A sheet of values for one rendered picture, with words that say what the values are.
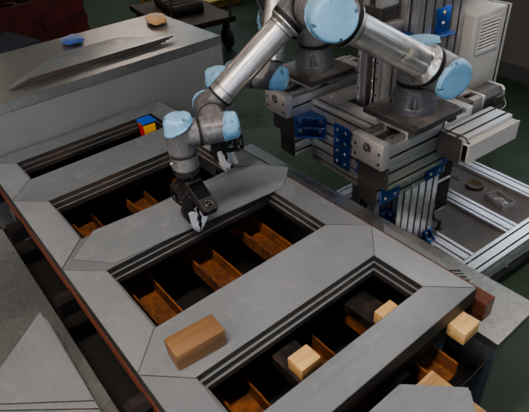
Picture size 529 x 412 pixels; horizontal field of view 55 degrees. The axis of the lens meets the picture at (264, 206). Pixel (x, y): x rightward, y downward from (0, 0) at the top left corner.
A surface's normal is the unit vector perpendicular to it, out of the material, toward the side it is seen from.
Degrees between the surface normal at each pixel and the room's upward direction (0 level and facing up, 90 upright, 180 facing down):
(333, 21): 86
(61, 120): 90
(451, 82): 94
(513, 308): 0
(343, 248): 0
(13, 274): 0
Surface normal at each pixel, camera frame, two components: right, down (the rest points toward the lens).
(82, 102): 0.63, 0.43
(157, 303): -0.07, -0.80
